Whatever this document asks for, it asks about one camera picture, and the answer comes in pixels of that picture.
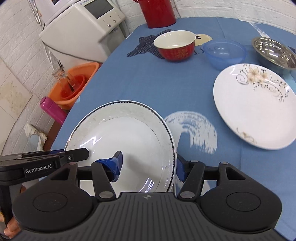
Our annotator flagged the silver-rimmed white plate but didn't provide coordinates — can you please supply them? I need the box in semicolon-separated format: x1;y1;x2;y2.
65;101;177;195

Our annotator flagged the floral white plate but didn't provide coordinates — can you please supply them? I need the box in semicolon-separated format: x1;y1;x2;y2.
213;63;295;150

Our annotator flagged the blue plastic bowl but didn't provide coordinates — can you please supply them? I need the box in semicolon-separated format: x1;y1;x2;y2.
203;40;247;70

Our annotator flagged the red ceramic bowl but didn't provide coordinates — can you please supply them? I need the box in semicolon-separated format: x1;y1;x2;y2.
154;30;196;61

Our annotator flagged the stainless steel bowl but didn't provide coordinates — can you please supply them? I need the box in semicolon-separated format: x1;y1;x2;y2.
252;37;295;72

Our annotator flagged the person's left hand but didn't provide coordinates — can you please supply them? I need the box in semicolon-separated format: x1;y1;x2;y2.
0;213;21;239

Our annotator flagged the white crumpled cloth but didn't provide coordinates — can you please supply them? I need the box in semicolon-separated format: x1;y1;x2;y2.
24;123;48;151

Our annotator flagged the pink bottle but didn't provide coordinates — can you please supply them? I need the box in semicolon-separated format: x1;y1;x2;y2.
40;96;67;125

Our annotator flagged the orange plastic basin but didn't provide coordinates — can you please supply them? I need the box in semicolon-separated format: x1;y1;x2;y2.
48;62;101;110

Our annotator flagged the glass diffuser bottle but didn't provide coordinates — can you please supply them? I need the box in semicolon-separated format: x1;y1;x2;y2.
52;60;78;94

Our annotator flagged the blue patterned tablecloth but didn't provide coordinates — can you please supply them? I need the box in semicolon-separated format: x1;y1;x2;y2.
52;25;295;240

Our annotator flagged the white countertop appliance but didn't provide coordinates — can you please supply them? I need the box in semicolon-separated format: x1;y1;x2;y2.
40;1;125;69

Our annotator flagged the red thermos jug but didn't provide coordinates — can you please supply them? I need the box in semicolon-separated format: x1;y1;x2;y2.
134;0;176;29

